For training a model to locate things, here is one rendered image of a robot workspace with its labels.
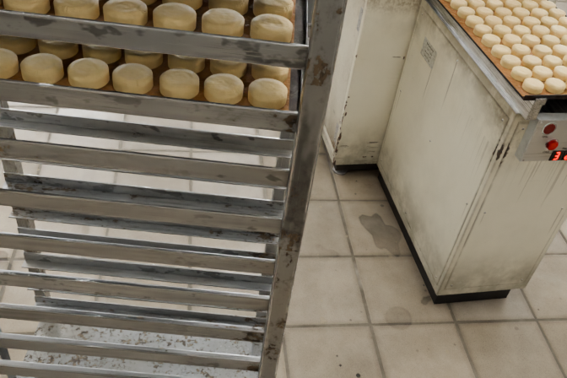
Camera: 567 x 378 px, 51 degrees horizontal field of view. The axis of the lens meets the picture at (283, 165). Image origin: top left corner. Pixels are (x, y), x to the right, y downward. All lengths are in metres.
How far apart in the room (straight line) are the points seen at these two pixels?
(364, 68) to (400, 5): 0.26
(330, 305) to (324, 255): 0.22
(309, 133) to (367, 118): 1.70
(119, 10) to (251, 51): 0.16
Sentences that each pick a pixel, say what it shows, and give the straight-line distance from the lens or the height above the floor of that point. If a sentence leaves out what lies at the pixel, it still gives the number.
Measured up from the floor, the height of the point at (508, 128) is 0.79.
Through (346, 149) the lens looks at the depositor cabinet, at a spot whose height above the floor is 0.17.
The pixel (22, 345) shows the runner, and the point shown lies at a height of 0.69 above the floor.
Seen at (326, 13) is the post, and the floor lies 1.39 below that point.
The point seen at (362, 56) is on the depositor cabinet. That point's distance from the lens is 2.22.
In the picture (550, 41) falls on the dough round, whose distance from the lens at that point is 1.89.
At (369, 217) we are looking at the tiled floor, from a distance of 2.44.
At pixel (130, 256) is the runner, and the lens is 0.93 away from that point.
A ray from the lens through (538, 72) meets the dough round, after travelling 1.70.
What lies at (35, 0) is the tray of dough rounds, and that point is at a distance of 0.76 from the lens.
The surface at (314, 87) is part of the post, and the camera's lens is 0.67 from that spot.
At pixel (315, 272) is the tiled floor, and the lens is 2.19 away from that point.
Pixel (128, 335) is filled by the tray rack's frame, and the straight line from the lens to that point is 1.83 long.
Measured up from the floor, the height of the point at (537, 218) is 0.44.
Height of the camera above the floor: 1.66
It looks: 40 degrees down
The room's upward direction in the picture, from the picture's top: 8 degrees clockwise
